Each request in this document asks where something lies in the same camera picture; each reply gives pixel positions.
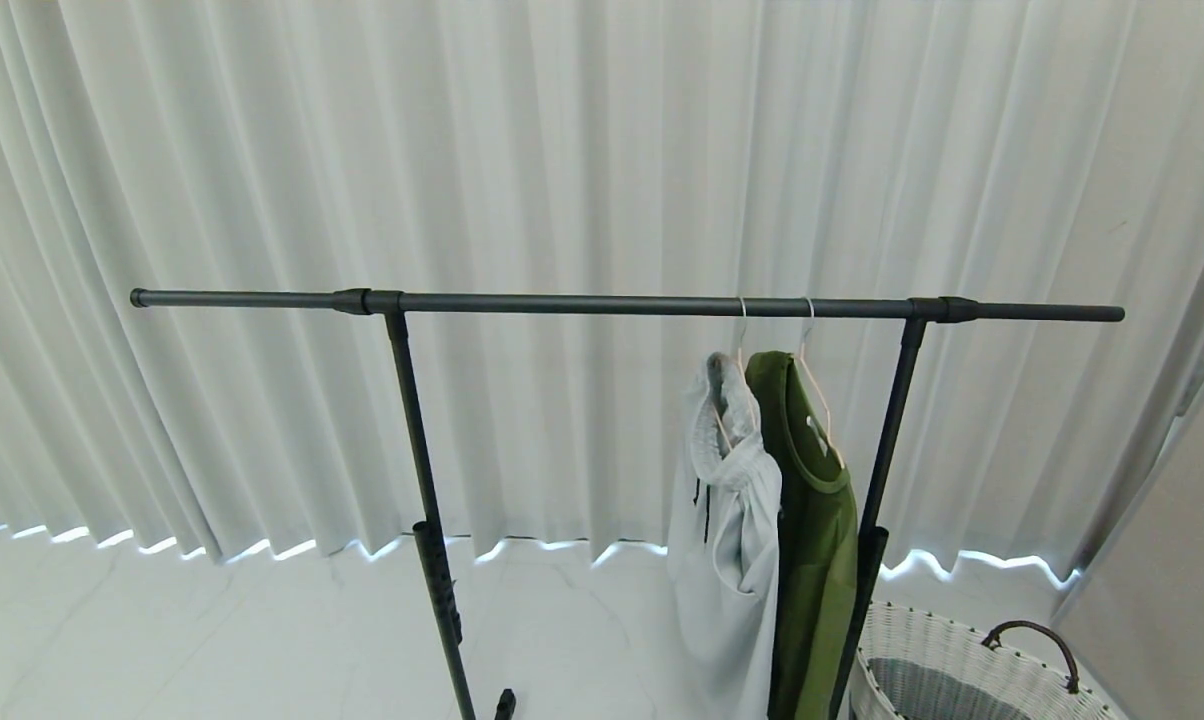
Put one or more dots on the pink clothes hanger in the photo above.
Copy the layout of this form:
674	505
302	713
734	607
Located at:
741	325
808	330

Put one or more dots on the pale grey shorts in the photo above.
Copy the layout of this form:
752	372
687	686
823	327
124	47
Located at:
727	560

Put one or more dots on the green long-sleeved shirt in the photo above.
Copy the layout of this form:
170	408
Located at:
812	560

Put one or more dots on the black clothes rack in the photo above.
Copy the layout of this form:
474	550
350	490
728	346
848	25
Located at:
612	304

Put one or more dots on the white laundry basket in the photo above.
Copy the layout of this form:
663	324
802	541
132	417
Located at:
952	670

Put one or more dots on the white curtain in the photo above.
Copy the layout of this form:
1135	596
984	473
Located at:
562	150

